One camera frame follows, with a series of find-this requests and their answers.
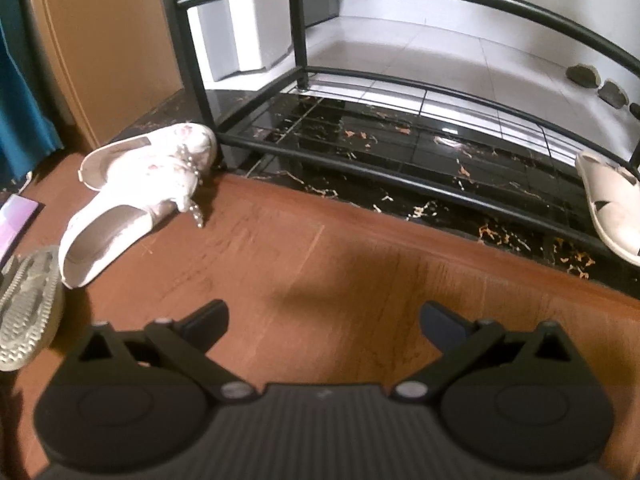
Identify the white carton box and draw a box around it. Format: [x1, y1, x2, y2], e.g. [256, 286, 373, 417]
[180, 0, 296, 81]

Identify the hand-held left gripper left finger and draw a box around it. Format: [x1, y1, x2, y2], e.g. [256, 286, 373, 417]
[75, 300, 256, 403]

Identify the purple board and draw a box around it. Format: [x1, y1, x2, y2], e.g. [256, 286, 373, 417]
[0, 194, 46, 261]

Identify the teal curtain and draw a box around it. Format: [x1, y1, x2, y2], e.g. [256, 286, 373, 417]
[0, 15, 65, 181]

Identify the white floral shoe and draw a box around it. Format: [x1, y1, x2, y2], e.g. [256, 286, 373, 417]
[77, 122, 218, 193]
[59, 160, 206, 289]

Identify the white cutout sandal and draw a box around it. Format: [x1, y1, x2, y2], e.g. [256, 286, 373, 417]
[575, 151, 640, 267]

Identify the black metal shoe rack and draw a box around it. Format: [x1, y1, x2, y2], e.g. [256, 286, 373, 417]
[157, 0, 640, 258]

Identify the tan lace-up boot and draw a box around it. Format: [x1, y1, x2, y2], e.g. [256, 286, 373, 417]
[0, 245, 66, 372]

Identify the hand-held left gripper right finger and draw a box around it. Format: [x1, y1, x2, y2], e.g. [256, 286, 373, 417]
[390, 301, 576, 403]

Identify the wooden door panel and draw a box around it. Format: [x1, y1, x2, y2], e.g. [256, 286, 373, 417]
[25, 0, 188, 148]

